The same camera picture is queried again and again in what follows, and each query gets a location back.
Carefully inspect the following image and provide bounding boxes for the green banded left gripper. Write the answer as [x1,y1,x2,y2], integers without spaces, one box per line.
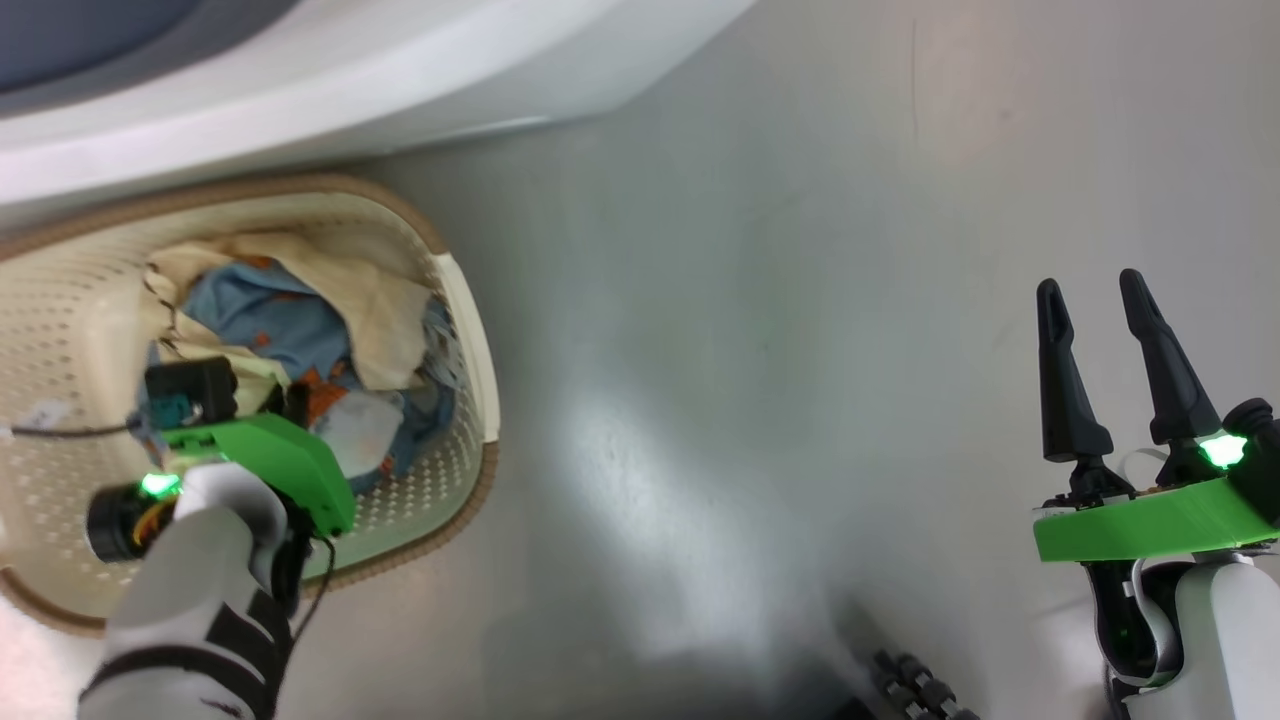
[160,412,358,538]

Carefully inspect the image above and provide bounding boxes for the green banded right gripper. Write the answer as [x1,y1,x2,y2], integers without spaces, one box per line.
[1033,268,1280,563]

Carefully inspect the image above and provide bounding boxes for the bundle of blue-cream clothes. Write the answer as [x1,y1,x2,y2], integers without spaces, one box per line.
[150,258,461,496]

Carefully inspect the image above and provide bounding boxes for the cream garment with black print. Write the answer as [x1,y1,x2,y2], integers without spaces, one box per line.
[140,232,436,393]

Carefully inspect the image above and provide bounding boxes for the light blue striped garment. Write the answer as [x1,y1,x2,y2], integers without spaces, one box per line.
[415,295,461,391]

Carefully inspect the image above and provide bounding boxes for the cream perforated laundry basket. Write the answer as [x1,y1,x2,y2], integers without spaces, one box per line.
[0,172,501,639]

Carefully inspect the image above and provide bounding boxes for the white front-load washing machine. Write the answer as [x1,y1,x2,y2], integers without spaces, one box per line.
[0,0,761,206]

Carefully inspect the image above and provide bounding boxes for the grey rubber door gasket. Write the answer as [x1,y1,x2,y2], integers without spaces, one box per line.
[0,0,301,119]

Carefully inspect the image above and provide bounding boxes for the thin black cable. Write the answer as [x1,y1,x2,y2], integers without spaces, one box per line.
[0,422,146,441]

